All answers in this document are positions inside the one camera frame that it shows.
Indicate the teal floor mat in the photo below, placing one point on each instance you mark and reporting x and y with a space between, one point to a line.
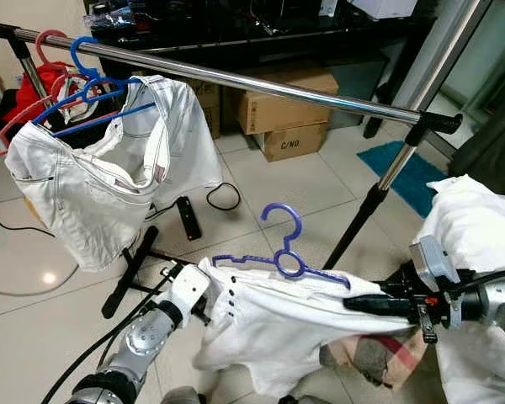
404 172

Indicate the silver sliding door frame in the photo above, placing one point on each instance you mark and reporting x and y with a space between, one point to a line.
442 50

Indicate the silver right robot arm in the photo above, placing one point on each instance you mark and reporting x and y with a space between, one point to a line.
488 303

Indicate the labelled brown cardboard box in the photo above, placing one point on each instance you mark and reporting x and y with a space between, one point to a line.
204 105

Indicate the grey robot right foot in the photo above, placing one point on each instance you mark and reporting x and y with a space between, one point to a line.
293 399

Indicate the black desk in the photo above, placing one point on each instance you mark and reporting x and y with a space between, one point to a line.
261 38

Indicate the black power strip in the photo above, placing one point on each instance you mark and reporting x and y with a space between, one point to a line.
188 217

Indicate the clear blue plastic packet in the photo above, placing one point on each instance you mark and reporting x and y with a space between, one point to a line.
114 18

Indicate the red cloth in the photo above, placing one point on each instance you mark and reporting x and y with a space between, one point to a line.
29 97

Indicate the large white t-shirt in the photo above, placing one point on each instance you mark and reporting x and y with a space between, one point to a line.
475 219

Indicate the grey curtain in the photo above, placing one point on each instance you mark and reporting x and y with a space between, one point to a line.
492 143

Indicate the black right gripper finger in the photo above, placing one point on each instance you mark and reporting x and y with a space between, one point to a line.
379 298
379 310

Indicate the red plastic hanger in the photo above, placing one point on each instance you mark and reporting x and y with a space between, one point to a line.
49 32

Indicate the grey robot left foot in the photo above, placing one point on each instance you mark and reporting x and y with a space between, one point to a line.
181 396

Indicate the white computer case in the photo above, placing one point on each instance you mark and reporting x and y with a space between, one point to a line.
383 7

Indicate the small printed cardboard box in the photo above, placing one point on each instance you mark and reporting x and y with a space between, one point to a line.
290 141

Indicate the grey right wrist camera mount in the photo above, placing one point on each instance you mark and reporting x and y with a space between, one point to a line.
433 261

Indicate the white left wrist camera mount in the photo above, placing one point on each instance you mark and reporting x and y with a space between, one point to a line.
187 295

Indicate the grey robot foot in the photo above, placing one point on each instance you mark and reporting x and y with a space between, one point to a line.
181 396
293 399

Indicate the purple plastic hanger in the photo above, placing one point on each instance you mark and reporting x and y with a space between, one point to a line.
244 258

